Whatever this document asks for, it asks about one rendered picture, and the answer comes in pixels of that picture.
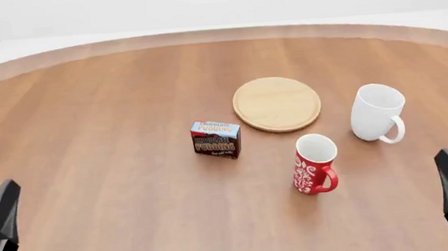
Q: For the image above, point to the round wooden plate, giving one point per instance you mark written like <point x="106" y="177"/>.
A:
<point x="276" y="104"/>

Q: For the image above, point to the chocolate pudding box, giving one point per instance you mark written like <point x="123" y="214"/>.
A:
<point x="216" y="140"/>

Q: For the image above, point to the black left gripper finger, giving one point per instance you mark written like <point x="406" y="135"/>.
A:
<point x="1" y="210"/>

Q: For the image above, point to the white mug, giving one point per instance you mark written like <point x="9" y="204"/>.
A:
<point x="375" y="112"/>

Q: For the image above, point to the red patterned mug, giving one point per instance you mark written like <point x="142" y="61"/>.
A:
<point x="313" y="165"/>

